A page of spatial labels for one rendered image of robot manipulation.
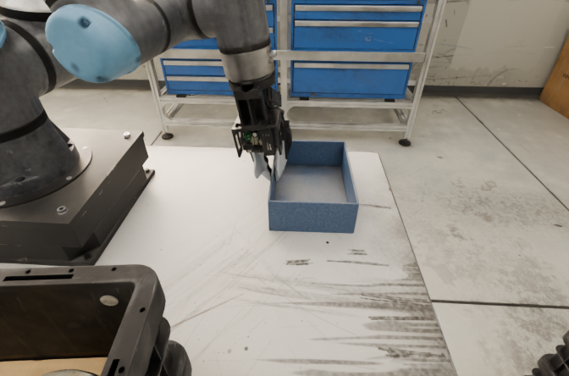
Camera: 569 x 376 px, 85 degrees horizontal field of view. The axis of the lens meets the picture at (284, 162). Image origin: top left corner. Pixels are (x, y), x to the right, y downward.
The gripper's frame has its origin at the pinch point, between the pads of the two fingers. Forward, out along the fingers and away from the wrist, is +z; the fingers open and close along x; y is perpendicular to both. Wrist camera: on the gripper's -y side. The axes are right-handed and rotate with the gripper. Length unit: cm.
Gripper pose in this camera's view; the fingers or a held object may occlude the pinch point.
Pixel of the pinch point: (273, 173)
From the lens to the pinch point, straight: 60.2
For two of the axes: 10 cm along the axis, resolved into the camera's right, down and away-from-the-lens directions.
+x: 9.9, -0.6, -1.5
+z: 1.4, 8.2, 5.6
